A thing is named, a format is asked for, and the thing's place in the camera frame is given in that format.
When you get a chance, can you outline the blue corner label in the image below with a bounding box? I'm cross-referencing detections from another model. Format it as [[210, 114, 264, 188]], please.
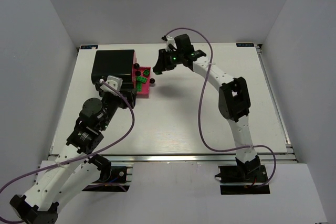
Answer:
[[80, 45, 98, 50], [236, 42, 255, 47]]

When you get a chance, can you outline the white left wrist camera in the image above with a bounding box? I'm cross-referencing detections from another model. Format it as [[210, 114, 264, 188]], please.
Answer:
[[99, 76, 123, 95]]

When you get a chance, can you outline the aluminium table frame rail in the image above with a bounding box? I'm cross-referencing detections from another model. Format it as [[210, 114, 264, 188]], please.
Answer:
[[49, 43, 297, 164]]

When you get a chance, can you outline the black pink drawer cabinet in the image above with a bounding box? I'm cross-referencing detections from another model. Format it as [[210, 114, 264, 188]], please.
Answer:
[[91, 49, 140, 97]]

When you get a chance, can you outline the green upturned lego brick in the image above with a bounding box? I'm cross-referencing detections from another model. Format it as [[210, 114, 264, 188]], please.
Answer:
[[142, 69, 151, 77]]

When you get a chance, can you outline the left blue corner label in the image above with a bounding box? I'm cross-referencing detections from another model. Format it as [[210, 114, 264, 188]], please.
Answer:
[[80, 45, 98, 50]]

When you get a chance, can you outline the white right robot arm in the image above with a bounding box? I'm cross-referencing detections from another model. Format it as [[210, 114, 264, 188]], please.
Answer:
[[153, 34, 261, 183]]

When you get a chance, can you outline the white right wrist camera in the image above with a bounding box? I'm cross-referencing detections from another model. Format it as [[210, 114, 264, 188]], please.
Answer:
[[161, 35, 175, 51]]

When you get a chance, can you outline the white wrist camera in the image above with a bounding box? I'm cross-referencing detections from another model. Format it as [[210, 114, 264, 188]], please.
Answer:
[[99, 76, 123, 95], [161, 35, 175, 51]]

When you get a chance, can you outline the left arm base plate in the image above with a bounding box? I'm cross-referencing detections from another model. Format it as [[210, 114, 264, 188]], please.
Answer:
[[82, 163, 133, 193]]

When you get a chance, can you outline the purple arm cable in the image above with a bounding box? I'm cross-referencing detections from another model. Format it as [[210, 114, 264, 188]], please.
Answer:
[[164, 27, 277, 188], [0, 79, 136, 222]]

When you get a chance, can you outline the right blue corner label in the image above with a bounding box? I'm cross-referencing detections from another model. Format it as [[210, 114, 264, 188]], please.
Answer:
[[236, 42, 255, 47]]

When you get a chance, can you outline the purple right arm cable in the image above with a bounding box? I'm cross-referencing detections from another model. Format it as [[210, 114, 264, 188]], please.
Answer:
[[164, 27, 277, 188]]

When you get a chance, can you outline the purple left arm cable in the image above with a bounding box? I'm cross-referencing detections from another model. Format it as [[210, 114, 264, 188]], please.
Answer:
[[0, 79, 136, 222]]

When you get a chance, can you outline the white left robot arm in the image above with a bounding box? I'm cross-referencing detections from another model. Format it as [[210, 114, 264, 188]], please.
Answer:
[[10, 88, 133, 223]]

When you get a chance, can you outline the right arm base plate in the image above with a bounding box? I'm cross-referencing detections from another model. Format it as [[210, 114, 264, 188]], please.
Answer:
[[214, 165, 270, 195]]

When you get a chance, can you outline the long green lego brick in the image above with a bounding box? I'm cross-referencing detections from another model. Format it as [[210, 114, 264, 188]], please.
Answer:
[[136, 76, 148, 92]]

